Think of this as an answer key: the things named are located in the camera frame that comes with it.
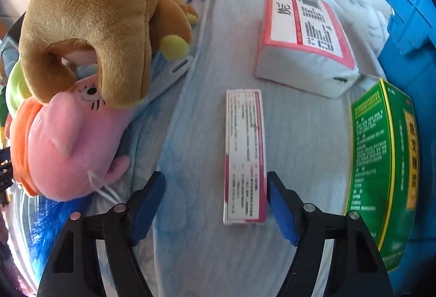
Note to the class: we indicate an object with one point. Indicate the cloth covered desktop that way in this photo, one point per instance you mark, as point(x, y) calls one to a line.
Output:
point(204, 249)

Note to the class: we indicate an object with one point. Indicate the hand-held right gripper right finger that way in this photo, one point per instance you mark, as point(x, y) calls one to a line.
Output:
point(281, 212)

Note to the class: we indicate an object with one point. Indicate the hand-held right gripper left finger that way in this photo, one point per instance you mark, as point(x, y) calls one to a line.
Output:
point(148, 212)

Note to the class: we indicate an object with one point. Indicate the grey plastic tag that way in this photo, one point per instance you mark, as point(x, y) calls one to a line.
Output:
point(170, 77)

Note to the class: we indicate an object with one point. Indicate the blue haired plush doll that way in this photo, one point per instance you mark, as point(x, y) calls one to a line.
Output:
point(47, 229)

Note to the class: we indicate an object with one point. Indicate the blue plastic crate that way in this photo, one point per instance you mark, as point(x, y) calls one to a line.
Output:
point(405, 11)

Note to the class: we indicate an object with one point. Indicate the green plush toy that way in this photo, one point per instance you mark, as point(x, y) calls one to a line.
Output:
point(17, 89)

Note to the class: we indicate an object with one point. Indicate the brown plush toy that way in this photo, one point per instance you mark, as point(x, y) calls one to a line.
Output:
point(102, 11)

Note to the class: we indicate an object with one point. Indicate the pink pig plush toy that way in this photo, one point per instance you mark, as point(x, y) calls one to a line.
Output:
point(68, 147)

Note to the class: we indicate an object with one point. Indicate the green yellow medicine box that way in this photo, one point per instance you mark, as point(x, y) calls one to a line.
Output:
point(378, 164)

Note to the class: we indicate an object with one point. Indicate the long pink white box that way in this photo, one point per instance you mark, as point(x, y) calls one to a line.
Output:
point(243, 154)

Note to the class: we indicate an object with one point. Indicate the pink floral tissue pack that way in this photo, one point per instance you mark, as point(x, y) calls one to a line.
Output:
point(299, 62)

